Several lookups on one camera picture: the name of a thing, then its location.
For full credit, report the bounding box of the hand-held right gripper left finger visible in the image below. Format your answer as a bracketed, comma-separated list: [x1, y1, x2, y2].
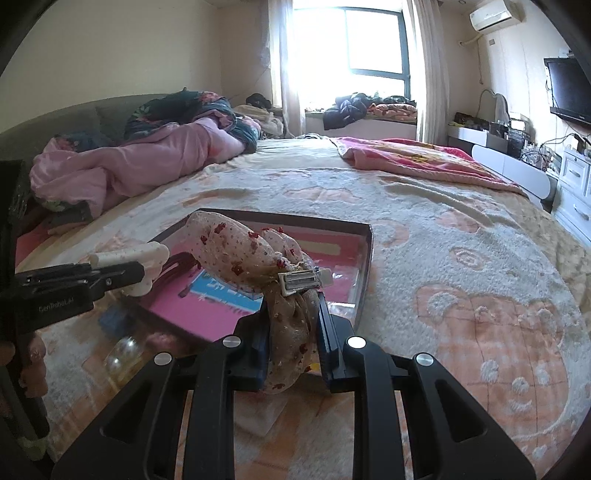
[51, 305, 271, 480]

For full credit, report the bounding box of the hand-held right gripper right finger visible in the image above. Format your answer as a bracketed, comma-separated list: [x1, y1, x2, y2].
[315, 298, 539, 480]

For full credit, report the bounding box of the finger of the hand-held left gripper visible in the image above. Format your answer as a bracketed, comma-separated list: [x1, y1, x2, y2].
[14, 261, 145, 296]

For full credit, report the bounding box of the blue hair accessory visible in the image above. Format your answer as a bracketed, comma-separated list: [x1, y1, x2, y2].
[99, 307, 134, 335]

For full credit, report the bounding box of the grey tray box pink inside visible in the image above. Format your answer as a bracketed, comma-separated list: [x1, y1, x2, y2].
[121, 208, 375, 344]

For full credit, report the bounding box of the floral fabric bow hair clip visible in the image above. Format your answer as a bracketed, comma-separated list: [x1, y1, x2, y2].
[182, 210, 333, 395]

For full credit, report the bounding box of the person's left hand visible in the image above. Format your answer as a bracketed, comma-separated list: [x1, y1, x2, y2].
[18, 335, 48, 398]

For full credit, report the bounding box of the pink quilt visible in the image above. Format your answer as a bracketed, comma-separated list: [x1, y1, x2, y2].
[30, 117, 259, 217]

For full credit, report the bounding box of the printed bed blanket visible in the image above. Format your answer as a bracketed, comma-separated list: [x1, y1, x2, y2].
[14, 136, 591, 480]

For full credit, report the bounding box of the grey-green padded headboard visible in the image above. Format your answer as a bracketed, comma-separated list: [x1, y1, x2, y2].
[0, 95, 171, 162]

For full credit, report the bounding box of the dark floral quilt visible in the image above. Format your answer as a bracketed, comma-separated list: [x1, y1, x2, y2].
[122, 89, 259, 153]

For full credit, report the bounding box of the red-pink patterned blanket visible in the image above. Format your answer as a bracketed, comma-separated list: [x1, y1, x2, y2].
[330, 136, 527, 197]

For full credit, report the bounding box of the beige clothes pile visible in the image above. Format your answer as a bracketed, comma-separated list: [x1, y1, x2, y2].
[233, 104, 284, 137]

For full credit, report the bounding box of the white window seat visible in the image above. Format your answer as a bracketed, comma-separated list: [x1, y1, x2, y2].
[305, 111, 419, 141]

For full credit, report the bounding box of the dark jacket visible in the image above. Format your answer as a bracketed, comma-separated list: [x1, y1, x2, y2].
[322, 92, 370, 131]

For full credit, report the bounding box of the colourful folded blanket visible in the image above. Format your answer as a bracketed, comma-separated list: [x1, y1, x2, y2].
[367, 95, 419, 123]

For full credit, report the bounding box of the white dressing desk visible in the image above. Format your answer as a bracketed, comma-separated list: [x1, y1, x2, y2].
[447, 124, 559, 213]

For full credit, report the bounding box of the sheer curtain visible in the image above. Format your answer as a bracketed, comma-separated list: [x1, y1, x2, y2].
[267, 0, 308, 139]
[402, 0, 451, 144]

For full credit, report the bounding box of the black desk organizer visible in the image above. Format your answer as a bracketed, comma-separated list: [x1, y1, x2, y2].
[489, 120, 527, 158]

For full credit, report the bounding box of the vanity mirror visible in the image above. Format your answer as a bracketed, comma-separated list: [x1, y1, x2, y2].
[478, 89, 511, 123]

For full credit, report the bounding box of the white drawer cabinet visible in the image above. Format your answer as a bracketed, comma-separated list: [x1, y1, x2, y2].
[551, 148, 591, 241]

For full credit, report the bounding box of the window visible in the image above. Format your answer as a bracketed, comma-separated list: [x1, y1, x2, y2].
[293, 4, 411, 109]

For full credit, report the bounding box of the black television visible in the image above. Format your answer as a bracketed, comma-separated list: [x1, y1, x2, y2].
[544, 56, 591, 127]

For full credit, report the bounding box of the white air conditioner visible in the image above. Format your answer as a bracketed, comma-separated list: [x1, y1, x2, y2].
[469, 0, 527, 32]

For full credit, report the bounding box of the tangle of cables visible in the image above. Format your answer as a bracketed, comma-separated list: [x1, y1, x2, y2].
[522, 134, 566, 174]

